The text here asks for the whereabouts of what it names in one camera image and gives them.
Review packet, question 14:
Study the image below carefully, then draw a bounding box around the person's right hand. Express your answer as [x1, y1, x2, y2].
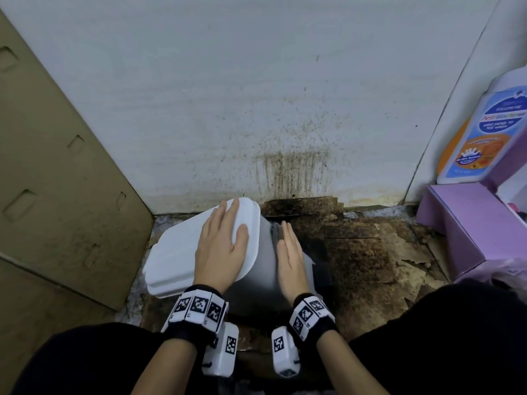
[276, 221, 312, 307]

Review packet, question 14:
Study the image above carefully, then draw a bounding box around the person's left hand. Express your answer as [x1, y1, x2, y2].
[193, 197, 250, 296]

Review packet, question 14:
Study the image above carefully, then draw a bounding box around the white lidded trash bin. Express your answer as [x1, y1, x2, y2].
[142, 197, 320, 318]

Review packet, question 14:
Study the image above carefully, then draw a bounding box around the person's left forearm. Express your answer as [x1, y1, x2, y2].
[131, 339, 198, 395]

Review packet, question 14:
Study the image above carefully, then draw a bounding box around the person's black clothing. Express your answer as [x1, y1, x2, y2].
[10, 279, 527, 395]

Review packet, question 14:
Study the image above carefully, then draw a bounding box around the right wrist marker band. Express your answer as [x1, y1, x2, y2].
[271, 292, 339, 379]

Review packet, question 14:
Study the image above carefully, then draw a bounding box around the wrist marker band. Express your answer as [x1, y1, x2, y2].
[271, 292, 339, 379]
[160, 284, 240, 379]

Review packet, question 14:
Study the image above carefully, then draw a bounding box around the stained brown cardboard sheet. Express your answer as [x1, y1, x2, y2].
[139, 196, 450, 366]

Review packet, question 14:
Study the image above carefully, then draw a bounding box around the left wrist marker band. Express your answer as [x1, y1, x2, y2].
[160, 284, 240, 379]

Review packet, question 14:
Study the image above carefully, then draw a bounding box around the brown cardboard panel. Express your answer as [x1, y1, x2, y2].
[0, 10, 154, 395]

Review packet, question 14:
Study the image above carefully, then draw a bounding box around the purple cardboard display box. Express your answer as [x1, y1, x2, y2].
[414, 127, 527, 284]

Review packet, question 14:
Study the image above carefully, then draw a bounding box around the white bottle blue orange label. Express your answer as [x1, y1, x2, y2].
[436, 65, 527, 185]

